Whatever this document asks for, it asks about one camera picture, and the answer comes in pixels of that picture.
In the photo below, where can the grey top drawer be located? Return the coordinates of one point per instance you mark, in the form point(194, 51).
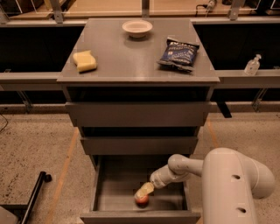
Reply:
point(138, 114)

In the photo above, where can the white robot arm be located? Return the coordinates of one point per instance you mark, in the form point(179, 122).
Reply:
point(231, 181)

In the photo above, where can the red apple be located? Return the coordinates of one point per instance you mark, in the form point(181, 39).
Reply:
point(142, 201)

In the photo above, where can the yellow sponge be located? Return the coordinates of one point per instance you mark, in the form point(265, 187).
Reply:
point(84, 61)

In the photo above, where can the grey open bottom drawer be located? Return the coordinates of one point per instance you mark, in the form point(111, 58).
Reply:
point(117, 178)

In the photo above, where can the white bowl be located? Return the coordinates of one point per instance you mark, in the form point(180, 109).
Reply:
point(137, 28)

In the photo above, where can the black chair leg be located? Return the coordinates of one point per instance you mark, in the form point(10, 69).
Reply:
point(42, 177)

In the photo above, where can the grey middle drawer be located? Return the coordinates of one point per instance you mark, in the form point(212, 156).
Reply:
point(139, 145)

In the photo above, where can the blue chip bag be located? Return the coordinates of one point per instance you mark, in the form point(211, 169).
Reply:
point(180, 55)

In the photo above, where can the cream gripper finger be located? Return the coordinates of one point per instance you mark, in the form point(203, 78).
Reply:
point(144, 190)

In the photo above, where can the clear sanitizer bottle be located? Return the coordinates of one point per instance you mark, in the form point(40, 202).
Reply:
point(253, 65)

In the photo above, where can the grey drawer cabinet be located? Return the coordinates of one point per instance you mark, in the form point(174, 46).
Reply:
point(128, 71)

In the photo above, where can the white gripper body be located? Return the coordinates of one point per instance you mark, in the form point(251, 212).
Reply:
point(157, 179)

